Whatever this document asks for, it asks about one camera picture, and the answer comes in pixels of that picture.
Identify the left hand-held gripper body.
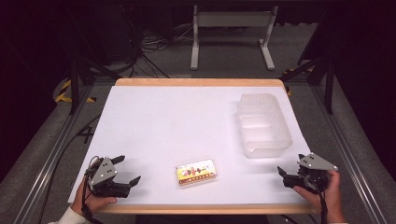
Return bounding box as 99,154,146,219
86,157,132,199

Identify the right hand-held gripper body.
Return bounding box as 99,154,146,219
282,151,339,195

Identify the translucent plastic container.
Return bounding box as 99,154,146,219
235,92,294,160

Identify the yellow and red snack box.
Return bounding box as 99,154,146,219
176,158,218,188

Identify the person's left hand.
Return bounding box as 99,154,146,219
71,179,118,217

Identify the person's right hand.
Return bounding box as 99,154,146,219
292,170,346,224

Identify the white table sheet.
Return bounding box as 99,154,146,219
67,85,313,205

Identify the yellow and black hazard tape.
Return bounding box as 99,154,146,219
281,67,316,97
54,78,97,104

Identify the black metal stand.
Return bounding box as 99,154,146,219
278,55,336,116
68,55,123,117

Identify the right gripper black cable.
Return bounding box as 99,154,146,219
303,174,330,224

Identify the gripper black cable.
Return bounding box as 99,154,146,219
303,174,330,224
80,155,106,224

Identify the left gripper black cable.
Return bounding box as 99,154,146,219
80,155,106,224

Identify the aluminium rail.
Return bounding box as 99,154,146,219
311,83,389,224
11,83,95,224

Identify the black floor cable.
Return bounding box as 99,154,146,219
36,113,103,224

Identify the tangle of black floor cables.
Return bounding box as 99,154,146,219
122,22,194,79

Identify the white metal stand frame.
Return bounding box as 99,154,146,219
190,4,280,71

